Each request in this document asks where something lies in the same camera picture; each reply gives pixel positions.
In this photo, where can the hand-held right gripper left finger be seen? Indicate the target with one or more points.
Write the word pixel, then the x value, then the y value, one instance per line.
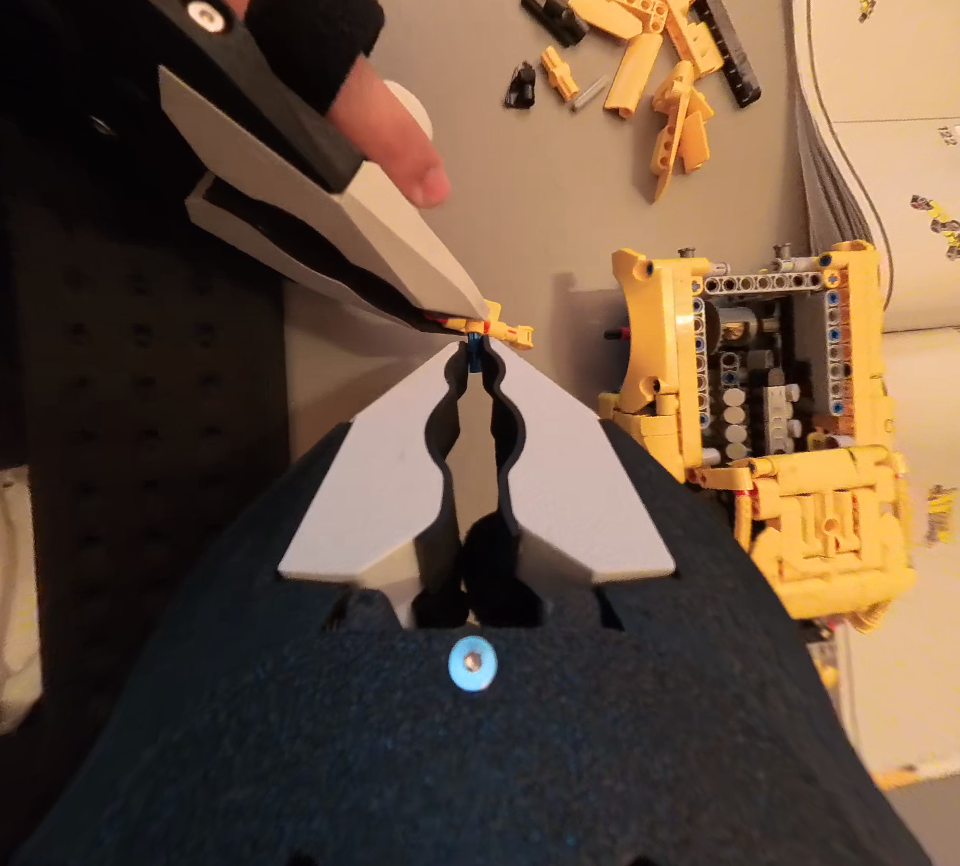
pixel 360 498

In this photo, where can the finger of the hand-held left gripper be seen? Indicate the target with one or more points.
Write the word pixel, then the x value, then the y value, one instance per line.
pixel 300 190
pixel 247 239

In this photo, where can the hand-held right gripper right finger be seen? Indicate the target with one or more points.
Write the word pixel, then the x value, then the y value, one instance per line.
pixel 592 498

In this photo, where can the short blue pin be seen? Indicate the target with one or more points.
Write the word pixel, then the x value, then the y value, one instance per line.
pixel 475 356

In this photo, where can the red axle pin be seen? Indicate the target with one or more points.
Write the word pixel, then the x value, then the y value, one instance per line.
pixel 442 318

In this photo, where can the yellow brick subassembly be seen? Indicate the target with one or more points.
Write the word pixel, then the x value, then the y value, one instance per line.
pixel 499 329

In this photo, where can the yellow toy brick car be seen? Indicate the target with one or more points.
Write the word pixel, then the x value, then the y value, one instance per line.
pixel 825 506

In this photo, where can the pile of yellow brick parts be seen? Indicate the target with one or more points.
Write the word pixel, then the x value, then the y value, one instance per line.
pixel 634 74

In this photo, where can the grey desk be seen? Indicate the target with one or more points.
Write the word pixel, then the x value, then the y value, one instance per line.
pixel 525 205

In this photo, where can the small black clip piece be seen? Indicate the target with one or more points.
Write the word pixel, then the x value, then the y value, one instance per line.
pixel 520 89

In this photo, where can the person's fleece jacket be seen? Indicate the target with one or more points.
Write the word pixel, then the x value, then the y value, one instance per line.
pixel 15 581

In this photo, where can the open instruction booklet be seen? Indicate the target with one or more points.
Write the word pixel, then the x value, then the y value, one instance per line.
pixel 900 55

